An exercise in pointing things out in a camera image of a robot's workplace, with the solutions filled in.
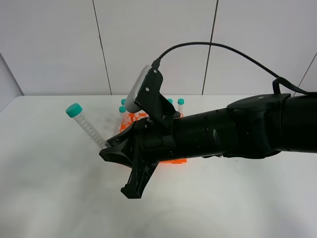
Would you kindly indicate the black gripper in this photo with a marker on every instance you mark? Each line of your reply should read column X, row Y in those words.
column 155, row 146

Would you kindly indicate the teal capped test tube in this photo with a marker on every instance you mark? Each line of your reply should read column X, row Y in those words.
column 75, row 112

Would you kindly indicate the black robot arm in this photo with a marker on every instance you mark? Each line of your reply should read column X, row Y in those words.
column 253, row 128

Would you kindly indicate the test tube second row left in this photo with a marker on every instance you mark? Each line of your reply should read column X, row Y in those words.
column 124, row 115

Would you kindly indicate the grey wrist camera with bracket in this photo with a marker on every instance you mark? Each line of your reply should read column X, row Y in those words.
column 145, row 95

